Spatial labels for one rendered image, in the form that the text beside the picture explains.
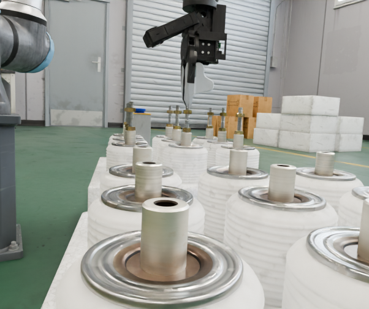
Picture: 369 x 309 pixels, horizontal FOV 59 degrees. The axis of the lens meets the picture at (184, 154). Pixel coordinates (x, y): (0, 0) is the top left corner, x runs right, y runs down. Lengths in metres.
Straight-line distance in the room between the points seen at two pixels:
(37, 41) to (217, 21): 0.43
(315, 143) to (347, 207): 3.09
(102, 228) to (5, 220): 0.56
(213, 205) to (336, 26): 6.92
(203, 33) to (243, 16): 6.63
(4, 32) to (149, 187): 0.63
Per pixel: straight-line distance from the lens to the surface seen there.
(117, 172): 0.37
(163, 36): 0.68
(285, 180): 0.29
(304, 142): 3.40
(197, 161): 0.67
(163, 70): 6.19
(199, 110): 6.51
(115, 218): 0.24
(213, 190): 0.38
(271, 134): 3.71
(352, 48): 6.90
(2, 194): 0.78
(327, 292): 0.18
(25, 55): 0.88
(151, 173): 0.26
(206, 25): 0.72
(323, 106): 3.47
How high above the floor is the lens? 0.32
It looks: 7 degrees down
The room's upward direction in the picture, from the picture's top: 3 degrees clockwise
